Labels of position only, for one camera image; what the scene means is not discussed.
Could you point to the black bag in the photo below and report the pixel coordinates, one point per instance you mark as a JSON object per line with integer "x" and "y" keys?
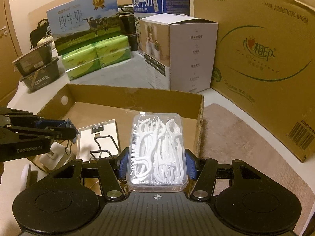
{"x": 39, "y": 33}

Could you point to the white black rimmed bowl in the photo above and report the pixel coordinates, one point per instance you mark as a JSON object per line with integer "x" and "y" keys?
{"x": 126, "y": 9}

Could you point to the black instant noodle bowl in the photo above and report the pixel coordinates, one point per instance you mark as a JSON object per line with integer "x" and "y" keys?
{"x": 41, "y": 78}
{"x": 33, "y": 59}

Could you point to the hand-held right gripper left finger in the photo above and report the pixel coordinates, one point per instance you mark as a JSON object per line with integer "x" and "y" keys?
{"x": 121, "y": 163}

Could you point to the light blue cow milk box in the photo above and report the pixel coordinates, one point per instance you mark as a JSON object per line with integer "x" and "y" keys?
{"x": 73, "y": 17}

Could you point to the green tissue pack bundle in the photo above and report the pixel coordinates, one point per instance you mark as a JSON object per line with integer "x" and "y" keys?
{"x": 96, "y": 56}

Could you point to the shallow cardboard tray box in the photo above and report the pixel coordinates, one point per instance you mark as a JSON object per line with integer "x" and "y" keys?
{"x": 103, "y": 108}

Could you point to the dark jar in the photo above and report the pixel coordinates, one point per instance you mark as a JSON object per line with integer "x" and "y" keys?
{"x": 133, "y": 41}
{"x": 127, "y": 24}

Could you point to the wooden door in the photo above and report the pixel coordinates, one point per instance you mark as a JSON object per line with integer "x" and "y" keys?
{"x": 7, "y": 66}

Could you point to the blue binder clip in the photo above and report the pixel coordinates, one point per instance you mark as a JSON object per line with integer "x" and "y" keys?
{"x": 67, "y": 125}

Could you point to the brown mat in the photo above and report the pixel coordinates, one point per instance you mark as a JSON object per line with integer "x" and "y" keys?
{"x": 246, "y": 147}

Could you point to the white product box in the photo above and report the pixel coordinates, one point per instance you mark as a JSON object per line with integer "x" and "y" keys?
{"x": 192, "y": 59}

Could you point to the cream round object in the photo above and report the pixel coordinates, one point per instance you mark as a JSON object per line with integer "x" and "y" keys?
{"x": 45, "y": 40}

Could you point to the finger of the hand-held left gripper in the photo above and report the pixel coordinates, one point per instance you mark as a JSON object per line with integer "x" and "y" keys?
{"x": 61, "y": 134}
{"x": 44, "y": 124}

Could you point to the large printed cardboard box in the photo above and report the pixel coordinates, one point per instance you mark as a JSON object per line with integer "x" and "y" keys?
{"x": 258, "y": 78}

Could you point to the white round object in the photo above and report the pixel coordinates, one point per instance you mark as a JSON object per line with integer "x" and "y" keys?
{"x": 25, "y": 174}

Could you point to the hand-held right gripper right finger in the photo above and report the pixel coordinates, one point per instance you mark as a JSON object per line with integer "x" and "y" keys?
{"x": 191, "y": 164}

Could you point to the clear box of floss picks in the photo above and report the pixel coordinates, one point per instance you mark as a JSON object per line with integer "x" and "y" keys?
{"x": 157, "y": 152}

